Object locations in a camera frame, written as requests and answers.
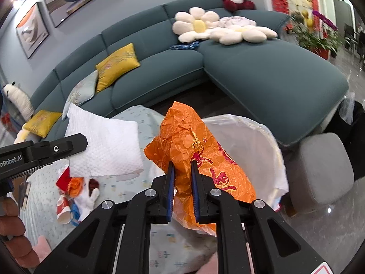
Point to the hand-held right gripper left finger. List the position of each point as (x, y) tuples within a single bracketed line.
[(171, 189)]

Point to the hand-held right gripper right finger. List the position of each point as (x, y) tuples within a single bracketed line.
[(195, 194)]

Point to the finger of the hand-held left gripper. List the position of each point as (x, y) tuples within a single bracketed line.
[(61, 148)]

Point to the red paper packet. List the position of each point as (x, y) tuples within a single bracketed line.
[(63, 180)]

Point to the white paper towel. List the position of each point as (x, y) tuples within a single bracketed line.
[(108, 145)]

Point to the orange plastic bag red print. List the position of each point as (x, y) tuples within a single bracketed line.
[(185, 137)]

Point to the trash bin with white liner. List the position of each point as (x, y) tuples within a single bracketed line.
[(256, 148)]

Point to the person's left hand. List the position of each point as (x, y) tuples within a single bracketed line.
[(12, 225)]

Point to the white and grey plush toy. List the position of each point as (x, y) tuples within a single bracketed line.
[(22, 135)]

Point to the yellow embroidered pillow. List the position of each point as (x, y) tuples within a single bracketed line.
[(117, 65), (42, 121)]

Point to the printed light blue tablecloth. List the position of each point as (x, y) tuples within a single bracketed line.
[(37, 194)]

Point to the dark red scrap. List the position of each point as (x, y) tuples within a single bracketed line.
[(93, 185)]

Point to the red and white paper cup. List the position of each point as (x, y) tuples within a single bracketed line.
[(63, 208)]

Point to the white panda plush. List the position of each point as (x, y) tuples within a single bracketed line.
[(18, 100)]

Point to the light blue embroidered pillow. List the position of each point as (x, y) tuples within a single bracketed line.
[(82, 90)]

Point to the blue wrapper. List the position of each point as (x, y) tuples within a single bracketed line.
[(74, 209)]

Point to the small framed abstract painting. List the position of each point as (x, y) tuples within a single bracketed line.
[(31, 31)]

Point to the grey ottoman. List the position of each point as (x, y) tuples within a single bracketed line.
[(322, 171)]

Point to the teal sectional sofa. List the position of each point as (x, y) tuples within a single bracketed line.
[(256, 77)]

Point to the blue patterned cloth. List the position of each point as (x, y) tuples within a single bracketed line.
[(185, 45)]

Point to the white flower cushion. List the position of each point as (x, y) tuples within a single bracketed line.
[(196, 24), (242, 35)]

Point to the pale pink cushion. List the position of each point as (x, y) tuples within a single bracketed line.
[(236, 21)]

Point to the potted green plant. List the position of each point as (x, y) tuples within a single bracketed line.
[(313, 40)]

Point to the purple orchid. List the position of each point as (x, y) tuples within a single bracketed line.
[(326, 20)]

